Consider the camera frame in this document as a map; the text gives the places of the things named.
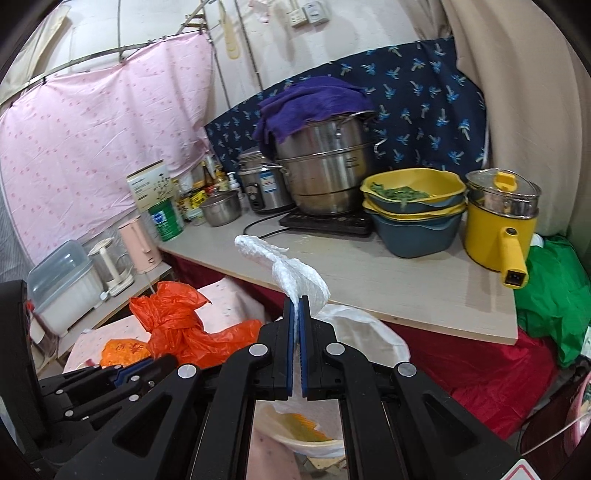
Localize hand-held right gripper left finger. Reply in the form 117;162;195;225
54;295;300;480

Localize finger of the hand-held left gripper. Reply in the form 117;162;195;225
42;375;158;424
39;354;179;397

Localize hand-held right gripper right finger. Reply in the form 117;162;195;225
299;295;542;480

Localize white bin liner bag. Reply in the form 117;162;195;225
255;305;411;464

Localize orange plastic bag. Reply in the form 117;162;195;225
129;281;264;367

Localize pink printed tablecloth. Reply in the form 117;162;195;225
62;278;273;374

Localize white dish rack clear lid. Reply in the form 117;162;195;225
27;240;105;336

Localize white glass kettle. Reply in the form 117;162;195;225
88;237;136;297

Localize pink electric kettle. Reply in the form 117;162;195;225
117;215;162;274

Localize black induction cooker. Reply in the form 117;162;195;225
278;210;375;239

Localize grey mesh curtain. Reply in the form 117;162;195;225
0;196;36;280

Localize green tin can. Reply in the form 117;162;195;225
148;198;185;243

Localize small steel lidded pot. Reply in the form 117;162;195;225
198;188;241;228

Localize red cloth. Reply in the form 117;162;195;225
173;258;565;440

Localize steel rice cooker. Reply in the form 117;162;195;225
236;148;296;214

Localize steel steamer pot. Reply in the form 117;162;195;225
261;111;387;217

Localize yellow colander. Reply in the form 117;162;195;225
360;168;467;207
362;199;467;220

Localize group of condiment bottles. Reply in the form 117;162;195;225
178;159;232;223

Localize chopped green vegetables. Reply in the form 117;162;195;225
372;183;430;203

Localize white cardboard box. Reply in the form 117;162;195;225
127;160;179;213

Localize yellow electric pot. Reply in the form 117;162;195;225
464;168;542;289

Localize pink curtain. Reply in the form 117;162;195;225
0;32;218;265

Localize purple towel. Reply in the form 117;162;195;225
253;76;377;158

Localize green plastic bag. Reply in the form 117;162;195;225
514;235;591;368

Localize navy printed cloth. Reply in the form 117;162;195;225
204;37;489;185

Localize yellow hanging shoehorn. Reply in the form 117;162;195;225
219;0;241;61

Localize metal curtain rod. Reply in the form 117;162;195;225
0;25;209;112

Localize beige curtain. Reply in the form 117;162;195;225
438;0;591;239

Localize black power cable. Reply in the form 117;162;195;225
243;215;283;237

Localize grey wall socket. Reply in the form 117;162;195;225
305;2;331;25

